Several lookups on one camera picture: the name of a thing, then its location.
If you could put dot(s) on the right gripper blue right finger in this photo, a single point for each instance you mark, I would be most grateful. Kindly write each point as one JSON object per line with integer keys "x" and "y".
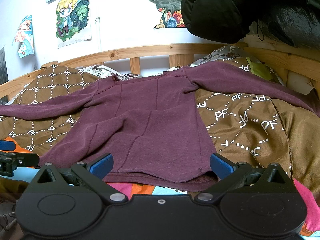
{"x": 221, "y": 166}

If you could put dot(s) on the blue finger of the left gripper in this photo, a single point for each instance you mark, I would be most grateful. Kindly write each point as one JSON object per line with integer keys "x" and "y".
{"x": 7, "y": 145}

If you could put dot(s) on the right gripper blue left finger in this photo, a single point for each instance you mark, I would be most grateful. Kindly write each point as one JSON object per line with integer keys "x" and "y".
{"x": 101, "y": 166}

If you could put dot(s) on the maroon long-sleeve sweater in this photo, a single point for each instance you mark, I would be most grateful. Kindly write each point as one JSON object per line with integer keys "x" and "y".
{"x": 150, "y": 125}

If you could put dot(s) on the brown PF patterned duvet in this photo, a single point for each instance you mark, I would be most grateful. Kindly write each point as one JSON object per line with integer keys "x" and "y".
{"x": 253, "y": 128}

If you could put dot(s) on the yellow-green cloth tag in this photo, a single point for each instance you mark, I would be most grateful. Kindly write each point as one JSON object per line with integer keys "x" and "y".
{"x": 260, "y": 70}

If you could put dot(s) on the small cartoon poster left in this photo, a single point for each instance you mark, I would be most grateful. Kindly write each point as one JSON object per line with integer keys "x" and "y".
{"x": 24, "y": 34}

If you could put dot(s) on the anime boy poster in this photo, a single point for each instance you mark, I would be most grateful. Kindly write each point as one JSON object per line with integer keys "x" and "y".
{"x": 72, "y": 23}

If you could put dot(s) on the black puffy jacket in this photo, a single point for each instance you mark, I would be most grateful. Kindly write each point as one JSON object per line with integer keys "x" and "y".
{"x": 293, "y": 22}

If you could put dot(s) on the wooden bed frame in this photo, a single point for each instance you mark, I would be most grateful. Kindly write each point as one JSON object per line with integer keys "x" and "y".
{"x": 282, "y": 58}

